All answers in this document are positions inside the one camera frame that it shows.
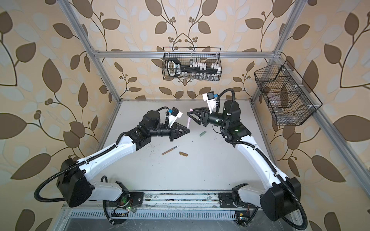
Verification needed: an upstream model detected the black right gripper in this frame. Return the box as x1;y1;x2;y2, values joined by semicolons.
189;106;230;130

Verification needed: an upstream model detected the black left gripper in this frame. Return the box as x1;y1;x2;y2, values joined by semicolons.
147;122;189;142

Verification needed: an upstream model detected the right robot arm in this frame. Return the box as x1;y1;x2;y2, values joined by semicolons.
187;100;306;224

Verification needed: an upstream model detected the brown pen uncapped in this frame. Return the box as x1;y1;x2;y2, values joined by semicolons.
162;145;179;156

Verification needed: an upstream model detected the brown pen cap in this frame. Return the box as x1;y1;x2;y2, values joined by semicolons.
179;152;188;157

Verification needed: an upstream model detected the black tool in basket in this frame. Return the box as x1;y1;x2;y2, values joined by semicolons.
164;58;222;79

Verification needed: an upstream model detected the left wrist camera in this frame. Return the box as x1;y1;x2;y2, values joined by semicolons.
167;107;183;128

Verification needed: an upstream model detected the black wire basket centre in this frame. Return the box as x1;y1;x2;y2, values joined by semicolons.
161;46;223;82

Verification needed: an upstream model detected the black wire basket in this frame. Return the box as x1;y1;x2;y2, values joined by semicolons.
254;61;322;126
161;46;223;82

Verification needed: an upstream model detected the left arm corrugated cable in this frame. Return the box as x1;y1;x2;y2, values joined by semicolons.
33;106;171;203

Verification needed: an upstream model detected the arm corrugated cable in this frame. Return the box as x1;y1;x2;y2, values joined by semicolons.
215;88;308;231
33;106;171;203

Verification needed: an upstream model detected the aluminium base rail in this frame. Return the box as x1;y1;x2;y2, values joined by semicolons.
61;191;256;221

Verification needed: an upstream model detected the black wire basket right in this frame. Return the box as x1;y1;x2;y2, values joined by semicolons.
254;61;322;126

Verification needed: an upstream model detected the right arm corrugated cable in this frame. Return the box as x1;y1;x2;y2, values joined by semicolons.
215;88;308;231

